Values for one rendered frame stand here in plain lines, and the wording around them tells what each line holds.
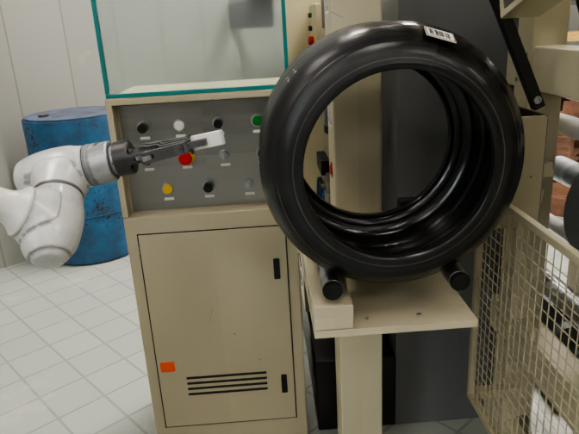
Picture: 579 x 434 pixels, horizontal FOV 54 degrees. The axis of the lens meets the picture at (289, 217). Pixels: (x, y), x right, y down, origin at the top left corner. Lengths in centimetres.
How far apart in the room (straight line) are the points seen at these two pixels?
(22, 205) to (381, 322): 78
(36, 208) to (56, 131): 266
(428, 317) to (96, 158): 80
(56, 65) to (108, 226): 128
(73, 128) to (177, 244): 203
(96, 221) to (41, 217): 277
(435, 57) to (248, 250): 96
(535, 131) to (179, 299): 119
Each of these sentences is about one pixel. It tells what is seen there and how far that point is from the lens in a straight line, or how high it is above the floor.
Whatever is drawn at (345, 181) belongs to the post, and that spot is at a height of 104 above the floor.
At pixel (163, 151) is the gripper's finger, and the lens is 121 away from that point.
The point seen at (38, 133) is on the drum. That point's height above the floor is 90.
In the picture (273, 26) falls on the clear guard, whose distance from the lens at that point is 175.
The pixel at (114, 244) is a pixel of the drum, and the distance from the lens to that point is 399.
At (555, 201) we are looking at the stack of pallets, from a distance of 461.
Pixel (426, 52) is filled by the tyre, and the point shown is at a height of 139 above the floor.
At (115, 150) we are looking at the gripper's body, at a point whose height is 122.
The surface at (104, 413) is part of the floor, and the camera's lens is 255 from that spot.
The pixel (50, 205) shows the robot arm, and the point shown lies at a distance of 117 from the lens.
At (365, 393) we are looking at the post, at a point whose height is 36.
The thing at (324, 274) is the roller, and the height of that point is 92.
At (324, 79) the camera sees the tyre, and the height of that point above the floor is 135.
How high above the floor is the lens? 145
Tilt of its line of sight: 19 degrees down
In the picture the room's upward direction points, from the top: 3 degrees counter-clockwise
